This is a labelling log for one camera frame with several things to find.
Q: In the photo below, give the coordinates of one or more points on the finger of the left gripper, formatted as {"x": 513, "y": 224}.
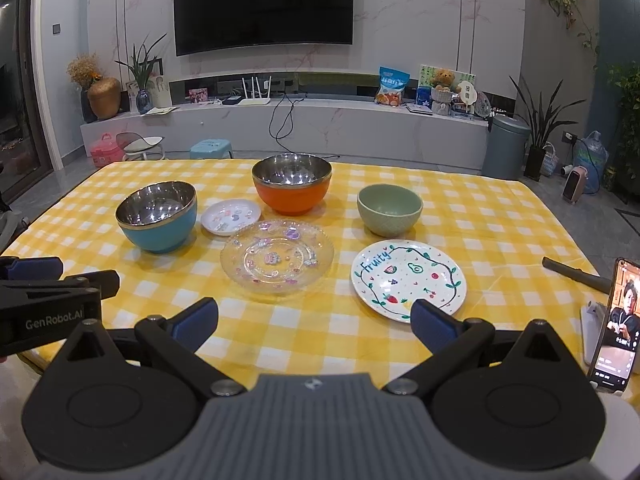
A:
{"x": 93, "y": 286}
{"x": 30, "y": 269}

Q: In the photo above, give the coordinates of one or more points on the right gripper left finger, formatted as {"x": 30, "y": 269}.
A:
{"x": 184, "y": 333}

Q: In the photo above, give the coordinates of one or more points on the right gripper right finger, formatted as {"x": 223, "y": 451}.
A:
{"x": 436, "y": 329}

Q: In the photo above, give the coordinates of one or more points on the white fruity painted plate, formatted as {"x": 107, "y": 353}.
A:
{"x": 389, "y": 276}

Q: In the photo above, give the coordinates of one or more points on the blue steel bowl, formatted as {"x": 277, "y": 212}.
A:
{"x": 160, "y": 217}

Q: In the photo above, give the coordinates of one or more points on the clear glass decorated plate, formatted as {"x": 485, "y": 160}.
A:
{"x": 277, "y": 256}

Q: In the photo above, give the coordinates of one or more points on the small white decorated plate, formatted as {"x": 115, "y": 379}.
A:
{"x": 230, "y": 216}

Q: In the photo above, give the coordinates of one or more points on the green ceramic bowl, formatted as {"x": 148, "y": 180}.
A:
{"x": 388, "y": 210}

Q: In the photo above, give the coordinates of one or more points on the orange steel bowl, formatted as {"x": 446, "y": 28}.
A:
{"x": 290, "y": 183}

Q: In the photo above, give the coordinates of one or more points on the yellow checkered tablecloth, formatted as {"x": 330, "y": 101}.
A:
{"x": 496, "y": 231}

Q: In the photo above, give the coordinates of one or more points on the pink plastic basket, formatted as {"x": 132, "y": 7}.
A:
{"x": 105, "y": 151}

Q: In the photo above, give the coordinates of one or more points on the light blue plastic stool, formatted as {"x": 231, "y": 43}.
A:
{"x": 211, "y": 149}

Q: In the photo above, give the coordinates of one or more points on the smartphone on stand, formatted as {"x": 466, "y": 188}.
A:
{"x": 617, "y": 348}

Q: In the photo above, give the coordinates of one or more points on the grey trash bin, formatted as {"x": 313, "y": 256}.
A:
{"x": 505, "y": 150}

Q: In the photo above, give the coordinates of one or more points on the golden vase with flowers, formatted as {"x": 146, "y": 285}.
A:
{"x": 98, "y": 92}

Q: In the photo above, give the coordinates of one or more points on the pink small heater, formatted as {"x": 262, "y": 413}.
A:
{"x": 575, "y": 184}

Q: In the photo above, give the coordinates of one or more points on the blue vase green plant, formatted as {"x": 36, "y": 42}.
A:
{"x": 140, "y": 65}

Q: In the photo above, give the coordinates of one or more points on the white marble tv console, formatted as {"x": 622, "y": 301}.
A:
{"x": 332, "y": 115}

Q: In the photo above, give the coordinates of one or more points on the white wifi router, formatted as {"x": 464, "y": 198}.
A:
{"x": 256, "y": 92}

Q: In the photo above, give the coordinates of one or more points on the potted floor plant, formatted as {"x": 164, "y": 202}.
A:
{"x": 543, "y": 116}

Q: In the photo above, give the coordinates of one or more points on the blue water jug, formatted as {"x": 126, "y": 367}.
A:
{"x": 591, "y": 154}

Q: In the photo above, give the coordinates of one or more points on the teddy bear toy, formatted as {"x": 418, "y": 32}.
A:
{"x": 443, "y": 80}

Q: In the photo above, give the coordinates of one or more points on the blue snack bag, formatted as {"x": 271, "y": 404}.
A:
{"x": 392, "y": 86}

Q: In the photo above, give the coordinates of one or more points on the black wall television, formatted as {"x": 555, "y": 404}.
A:
{"x": 207, "y": 25}

